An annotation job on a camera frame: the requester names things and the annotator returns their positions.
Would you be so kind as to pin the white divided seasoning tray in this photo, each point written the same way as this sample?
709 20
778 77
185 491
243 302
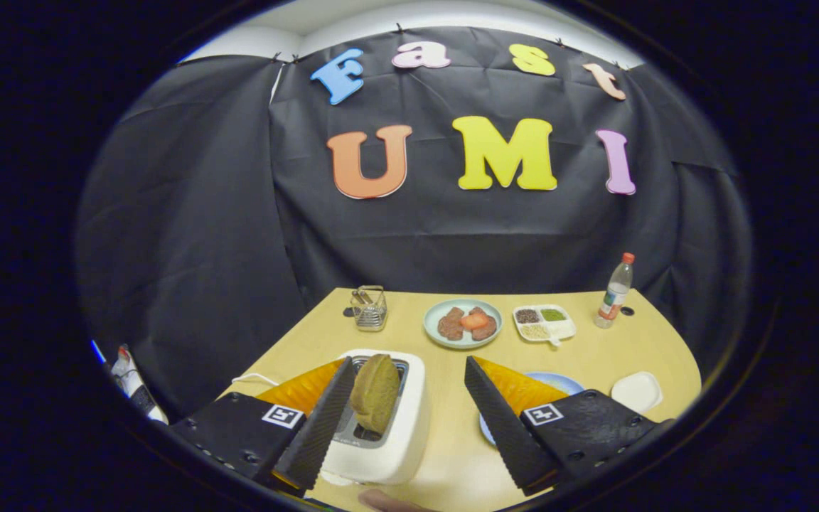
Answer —
559 328

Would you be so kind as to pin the brown toasted bread slice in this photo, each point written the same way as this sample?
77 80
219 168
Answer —
375 395

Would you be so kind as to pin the clear red-capped water bottle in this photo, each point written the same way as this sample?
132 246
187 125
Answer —
612 299

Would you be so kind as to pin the white square plate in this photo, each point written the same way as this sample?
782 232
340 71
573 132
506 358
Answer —
637 392

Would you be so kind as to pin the black backdrop cloth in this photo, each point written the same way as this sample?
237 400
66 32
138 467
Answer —
203 213

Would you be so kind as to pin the pale green round plate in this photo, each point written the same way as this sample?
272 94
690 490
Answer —
432 334

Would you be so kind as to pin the brown meat slice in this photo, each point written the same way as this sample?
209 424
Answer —
448 328
488 331

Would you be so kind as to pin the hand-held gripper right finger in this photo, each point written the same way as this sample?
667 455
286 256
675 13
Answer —
502 427

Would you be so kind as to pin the white toaster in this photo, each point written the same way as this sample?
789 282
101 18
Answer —
409 419

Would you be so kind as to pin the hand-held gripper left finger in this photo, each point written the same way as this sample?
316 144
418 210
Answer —
317 434

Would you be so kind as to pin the blue round plate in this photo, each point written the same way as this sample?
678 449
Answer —
562 384

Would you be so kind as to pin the red tomato slice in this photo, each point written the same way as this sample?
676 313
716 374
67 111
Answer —
473 321

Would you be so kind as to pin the wooden chopsticks bundle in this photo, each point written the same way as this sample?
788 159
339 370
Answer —
361 297

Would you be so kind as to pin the white and black object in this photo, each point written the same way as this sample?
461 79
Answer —
132 380

